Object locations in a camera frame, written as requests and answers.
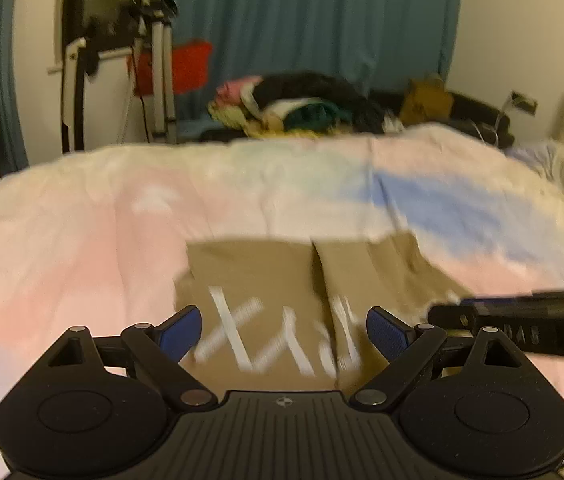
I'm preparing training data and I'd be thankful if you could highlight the beige t-shirt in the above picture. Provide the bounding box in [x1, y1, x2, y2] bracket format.
[176, 233, 469, 396]

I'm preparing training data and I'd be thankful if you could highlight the pile of mixed clothes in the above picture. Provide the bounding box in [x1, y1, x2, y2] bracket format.
[198, 72, 404, 143]

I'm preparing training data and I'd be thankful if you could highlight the pastel tie-dye duvet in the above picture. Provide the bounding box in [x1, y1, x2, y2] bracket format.
[0, 125, 564, 478]

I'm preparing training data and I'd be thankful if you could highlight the black bedside sofa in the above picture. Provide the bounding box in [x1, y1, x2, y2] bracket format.
[369, 90, 515, 150]

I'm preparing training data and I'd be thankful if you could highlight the brown paper bag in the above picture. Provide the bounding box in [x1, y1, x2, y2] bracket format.
[399, 75, 454, 127]

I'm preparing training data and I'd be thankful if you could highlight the white black folded treadmill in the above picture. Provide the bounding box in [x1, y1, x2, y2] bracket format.
[61, 37, 100, 154]

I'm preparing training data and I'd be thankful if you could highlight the red cloth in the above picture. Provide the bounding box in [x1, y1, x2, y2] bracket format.
[133, 39, 212, 96]

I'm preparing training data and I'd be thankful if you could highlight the blue right curtain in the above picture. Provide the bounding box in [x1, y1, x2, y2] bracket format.
[175, 0, 461, 119]

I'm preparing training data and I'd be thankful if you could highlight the white charging cable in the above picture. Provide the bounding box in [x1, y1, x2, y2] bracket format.
[470, 96, 519, 149]

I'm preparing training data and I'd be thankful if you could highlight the wall power socket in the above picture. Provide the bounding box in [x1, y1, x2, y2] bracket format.
[510, 91, 538, 116]

